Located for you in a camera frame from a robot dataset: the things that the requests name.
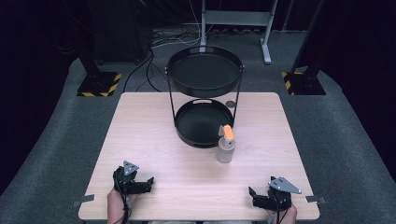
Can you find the small grey round disc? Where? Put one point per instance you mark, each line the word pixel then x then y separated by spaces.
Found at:
pixel 230 104

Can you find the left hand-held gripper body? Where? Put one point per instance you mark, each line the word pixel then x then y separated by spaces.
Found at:
pixel 125 179

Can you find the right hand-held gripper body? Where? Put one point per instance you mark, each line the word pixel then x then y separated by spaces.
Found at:
pixel 280 194

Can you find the black stand striped base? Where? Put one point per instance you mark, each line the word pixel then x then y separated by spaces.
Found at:
pixel 99 84
pixel 303 82

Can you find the clear spray bottle orange trigger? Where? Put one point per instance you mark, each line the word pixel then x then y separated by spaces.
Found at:
pixel 225 149

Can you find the person's left hand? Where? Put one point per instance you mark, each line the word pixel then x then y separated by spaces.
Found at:
pixel 115 205

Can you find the black two-tier round tray rack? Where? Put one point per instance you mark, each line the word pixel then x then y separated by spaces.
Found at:
pixel 204 76

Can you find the grey metal stand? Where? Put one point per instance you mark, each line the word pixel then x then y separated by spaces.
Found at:
pixel 236 18

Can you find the grey table edge clip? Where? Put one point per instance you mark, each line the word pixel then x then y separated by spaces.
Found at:
pixel 83 200
pixel 316 199

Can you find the person's right hand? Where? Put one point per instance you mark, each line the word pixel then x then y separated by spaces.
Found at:
pixel 288 215

